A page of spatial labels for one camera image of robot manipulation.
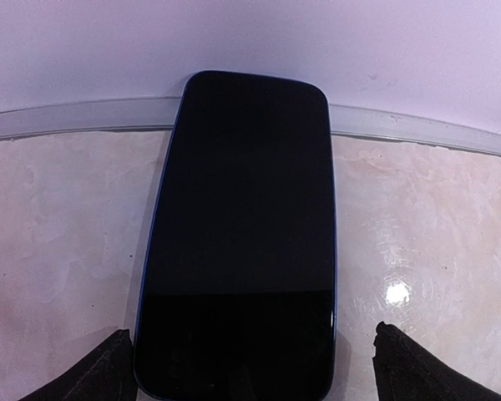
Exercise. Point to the black smartphone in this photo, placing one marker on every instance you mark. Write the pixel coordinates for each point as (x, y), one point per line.
(238, 297)

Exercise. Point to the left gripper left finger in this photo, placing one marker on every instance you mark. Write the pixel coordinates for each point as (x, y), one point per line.
(103, 374)

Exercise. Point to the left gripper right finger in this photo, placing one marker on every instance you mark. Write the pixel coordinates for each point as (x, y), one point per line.
(404, 370)

